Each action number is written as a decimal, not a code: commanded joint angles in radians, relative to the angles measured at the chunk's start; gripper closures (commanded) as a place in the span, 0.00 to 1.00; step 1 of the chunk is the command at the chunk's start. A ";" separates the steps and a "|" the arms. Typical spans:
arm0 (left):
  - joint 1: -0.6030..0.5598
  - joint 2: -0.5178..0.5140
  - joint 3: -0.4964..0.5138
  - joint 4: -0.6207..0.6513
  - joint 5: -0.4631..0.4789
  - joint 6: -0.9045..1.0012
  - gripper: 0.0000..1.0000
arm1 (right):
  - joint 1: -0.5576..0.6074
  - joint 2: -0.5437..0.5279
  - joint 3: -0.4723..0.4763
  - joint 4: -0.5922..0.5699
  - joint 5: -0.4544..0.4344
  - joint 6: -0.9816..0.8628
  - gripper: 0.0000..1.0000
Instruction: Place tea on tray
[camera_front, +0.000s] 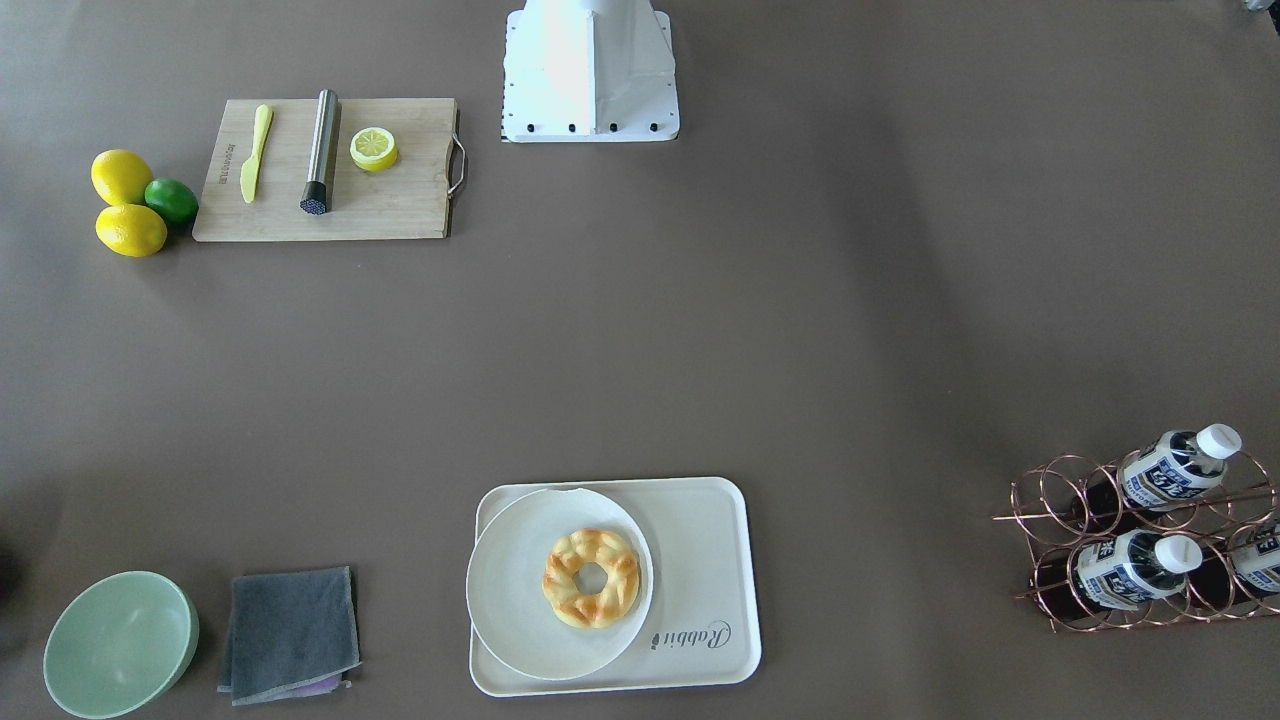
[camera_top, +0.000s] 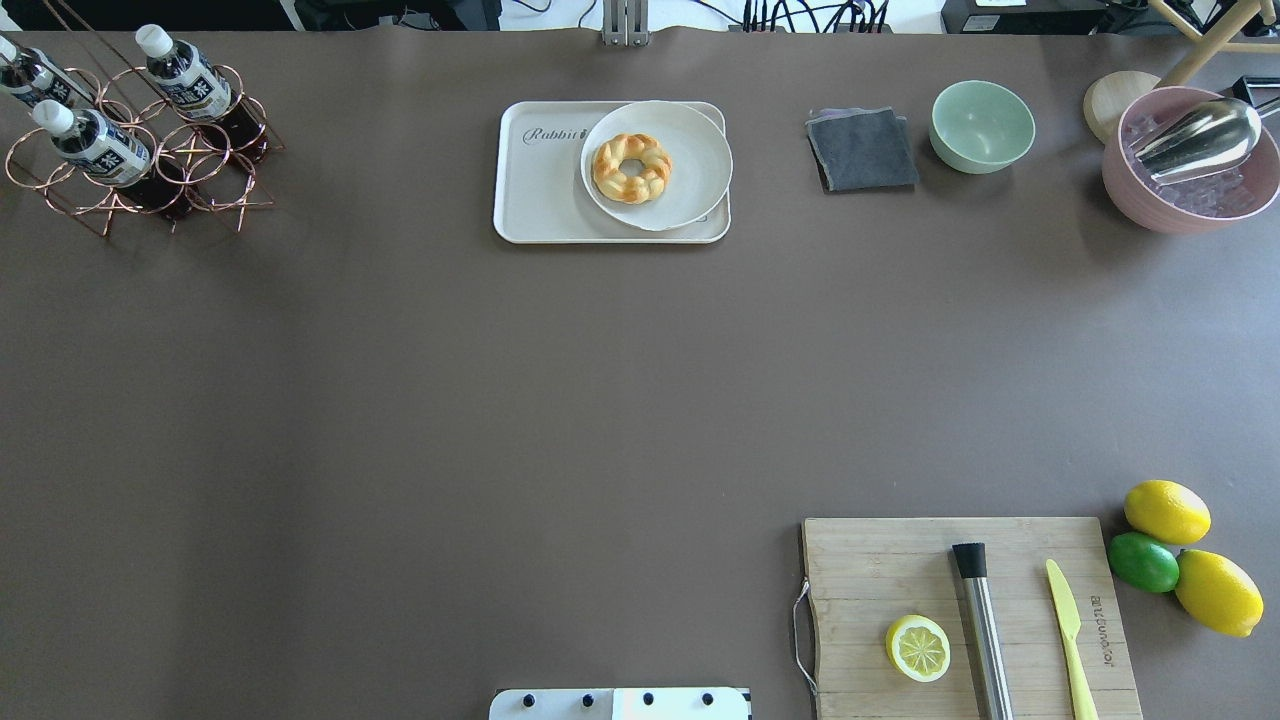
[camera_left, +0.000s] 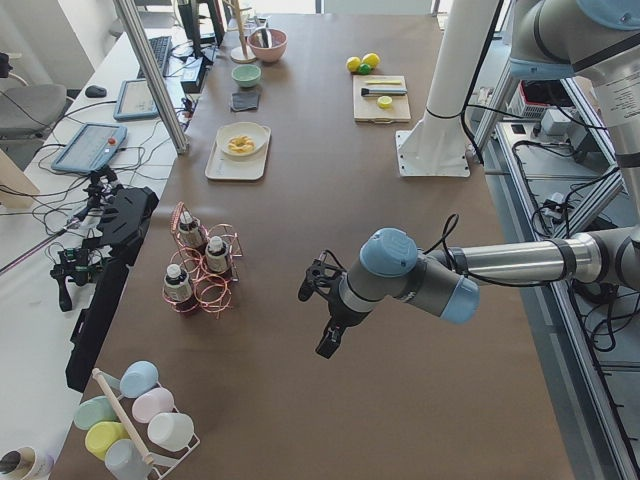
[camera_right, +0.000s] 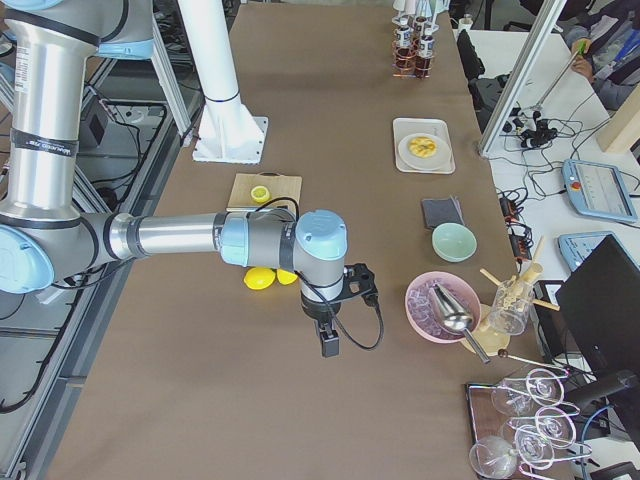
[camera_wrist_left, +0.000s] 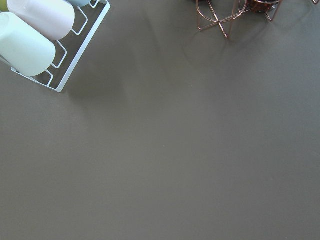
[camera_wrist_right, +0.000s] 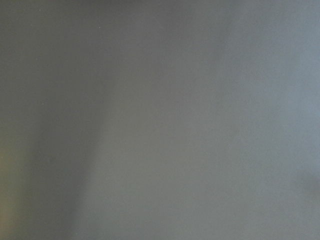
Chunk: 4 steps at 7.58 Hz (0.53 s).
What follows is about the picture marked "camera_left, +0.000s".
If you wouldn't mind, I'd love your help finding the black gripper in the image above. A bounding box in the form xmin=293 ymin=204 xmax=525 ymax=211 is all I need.
xmin=298 ymin=250 xmax=349 ymax=359

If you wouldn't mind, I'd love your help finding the tea bottle white cap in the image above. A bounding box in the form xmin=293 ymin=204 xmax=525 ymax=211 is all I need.
xmin=205 ymin=236 xmax=230 ymax=275

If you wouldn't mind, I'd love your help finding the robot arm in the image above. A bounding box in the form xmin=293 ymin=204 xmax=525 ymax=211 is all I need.
xmin=298 ymin=1 xmax=639 ymax=357

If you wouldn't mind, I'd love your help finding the tea bottle near rack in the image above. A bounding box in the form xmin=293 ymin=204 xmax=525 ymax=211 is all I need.
xmin=163 ymin=263 xmax=197 ymax=312

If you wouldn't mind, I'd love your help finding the tea bottle rack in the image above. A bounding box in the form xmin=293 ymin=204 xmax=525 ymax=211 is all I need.
xmin=178 ymin=210 xmax=207 ymax=250
xmin=163 ymin=263 xmax=197 ymax=312

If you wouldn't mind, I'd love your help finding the tea bottle far rack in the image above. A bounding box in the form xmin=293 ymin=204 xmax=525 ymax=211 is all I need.
xmin=178 ymin=210 xmax=207 ymax=250

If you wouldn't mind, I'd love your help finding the cream rectangular tray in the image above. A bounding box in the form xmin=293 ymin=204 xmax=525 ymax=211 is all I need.
xmin=205 ymin=122 xmax=271 ymax=181

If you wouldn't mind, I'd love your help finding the pink cup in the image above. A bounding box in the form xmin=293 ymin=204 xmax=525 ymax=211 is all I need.
xmin=132 ymin=387 xmax=175 ymax=424

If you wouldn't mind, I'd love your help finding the cream round plate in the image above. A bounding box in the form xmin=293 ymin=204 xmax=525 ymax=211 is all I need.
xmin=216 ymin=122 xmax=269 ymax=158

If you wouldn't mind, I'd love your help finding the white cup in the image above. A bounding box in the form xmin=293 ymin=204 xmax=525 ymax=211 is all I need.
xmin=147 ymin=412 xmax=194 ymax=452

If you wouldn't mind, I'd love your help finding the blue cup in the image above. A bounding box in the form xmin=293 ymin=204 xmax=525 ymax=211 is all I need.
xmin=104 ymin=360 xmax=159 ymax=399

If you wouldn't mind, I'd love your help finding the lemon half slice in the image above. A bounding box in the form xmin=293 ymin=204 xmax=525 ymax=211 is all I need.
xmin=377 ymin=96 xmax=393 ymax=109

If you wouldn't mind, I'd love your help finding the wooden cutting board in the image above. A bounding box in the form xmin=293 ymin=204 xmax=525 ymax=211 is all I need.
xmin=352 ymin=75 xmax=411 ymax=123

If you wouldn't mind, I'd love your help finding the grey folded cloth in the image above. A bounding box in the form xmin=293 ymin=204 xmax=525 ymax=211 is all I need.
xmin=230 ymin=90 xmax=260 ymax=112

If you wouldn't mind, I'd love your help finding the steel cylinder muddler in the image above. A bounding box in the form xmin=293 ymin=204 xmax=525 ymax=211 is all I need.
xmin=360 ymin=86 xmax=407 ymax=97

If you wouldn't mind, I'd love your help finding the yellow plastic knife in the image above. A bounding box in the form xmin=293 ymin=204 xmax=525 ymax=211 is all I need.
xmin=365 ymin=78 xmax=402 ymax=85

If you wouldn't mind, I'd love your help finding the grey-blue cup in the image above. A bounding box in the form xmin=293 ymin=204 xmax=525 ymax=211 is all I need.
xmin=104 ymin=439 xmax=152 ymax=480

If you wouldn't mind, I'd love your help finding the green cup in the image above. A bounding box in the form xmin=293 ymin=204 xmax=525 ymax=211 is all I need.
xmin=73 ymin=395 xmax=118 ymax=431

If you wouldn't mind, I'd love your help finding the green lime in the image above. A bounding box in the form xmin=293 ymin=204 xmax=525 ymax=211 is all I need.
xmin=357 ymin=63 xmax=372 ymax=75

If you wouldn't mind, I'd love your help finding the green bowl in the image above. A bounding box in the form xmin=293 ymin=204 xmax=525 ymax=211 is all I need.
xmin=231 ymin=64 xmax=262 ymax=88

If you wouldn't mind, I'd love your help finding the yellow lemon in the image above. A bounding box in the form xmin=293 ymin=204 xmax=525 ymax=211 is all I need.
xmin=362 ymin=52 xmax=381 ymax=69
xmin=346 ymin=56 xmax=362 ymax=73

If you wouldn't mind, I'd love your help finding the yellow cup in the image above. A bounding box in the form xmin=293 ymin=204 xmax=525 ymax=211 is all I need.
xmin=84 ymin=421 xmax=129 ymax=461

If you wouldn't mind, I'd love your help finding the wooden mug tree stand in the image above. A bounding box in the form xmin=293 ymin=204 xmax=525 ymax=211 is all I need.
xmin=224 ymin=0 xmax=256 ymax=64

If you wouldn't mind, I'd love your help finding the pink bowl with ice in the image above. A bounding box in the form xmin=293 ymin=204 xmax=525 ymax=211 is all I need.
xmin=247 ymin=27 xmax=288 ymax=63

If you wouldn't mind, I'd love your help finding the blue teach pendant far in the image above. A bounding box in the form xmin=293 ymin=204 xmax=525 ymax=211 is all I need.
xmin=113 ymin=79 xmax=159 ymax=121

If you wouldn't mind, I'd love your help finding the blue teach pendant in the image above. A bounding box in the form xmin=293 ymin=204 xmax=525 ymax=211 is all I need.
xmin=113 ymin=79 xmax=159 ymax=121
xmin=51 ymin=123 xmax=128 ymax=174

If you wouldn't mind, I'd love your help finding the metal scoop in bowl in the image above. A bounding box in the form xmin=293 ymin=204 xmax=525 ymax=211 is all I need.
xmin=249 ymin=27 xmax=273 ymax=49

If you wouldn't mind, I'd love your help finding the blue teach pendant near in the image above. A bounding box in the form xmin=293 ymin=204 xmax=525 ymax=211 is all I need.
xmin=51 ymin=123 xmax=128 ymax=174

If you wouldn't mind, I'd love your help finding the black keyboard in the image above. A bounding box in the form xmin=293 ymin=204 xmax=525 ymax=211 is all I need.
xmin=148 ymin=36 xmax=172 ymax=77

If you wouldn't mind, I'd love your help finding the black computer mouse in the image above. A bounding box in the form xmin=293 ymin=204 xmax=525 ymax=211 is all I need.
xmin=84 ymin=85 xmax=107 ymax=98

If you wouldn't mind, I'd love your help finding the paper cup roll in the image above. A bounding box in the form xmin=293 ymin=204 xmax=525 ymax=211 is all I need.
xmin=1 ymin=447 xmax=54 ymax=480

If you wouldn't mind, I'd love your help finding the grey office chair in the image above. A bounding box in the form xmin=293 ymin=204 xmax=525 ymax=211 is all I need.
xmin=1 ymin=52 xmax=67 ymax=141

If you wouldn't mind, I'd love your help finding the copper wire bottle rack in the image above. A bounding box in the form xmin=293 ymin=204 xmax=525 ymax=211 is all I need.
xmin=162 ymin=202 xmax=243 ymax=316

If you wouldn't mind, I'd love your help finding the white wire cup rack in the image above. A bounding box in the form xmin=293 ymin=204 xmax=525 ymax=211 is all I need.
xmin=99 ymin=379 xmax=201 ymax=480

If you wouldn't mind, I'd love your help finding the yellow ring pastry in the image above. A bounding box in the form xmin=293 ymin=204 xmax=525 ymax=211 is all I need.
xmin=227 ymin=135 xmax=255 ymax=156

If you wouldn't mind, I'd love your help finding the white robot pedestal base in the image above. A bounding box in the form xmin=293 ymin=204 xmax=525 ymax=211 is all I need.
xmin=396 ymin=0 xmax=502 ymax=177

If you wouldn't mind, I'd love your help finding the wooden rack handle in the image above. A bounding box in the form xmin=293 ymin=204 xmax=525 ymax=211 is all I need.
xmin=92 ymin=368 xmax=154 ymax=465

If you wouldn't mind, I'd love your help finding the aluminium frame post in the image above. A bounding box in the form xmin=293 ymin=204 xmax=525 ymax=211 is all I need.
xmin=113 ymin=0 xmax=189 ymax=154

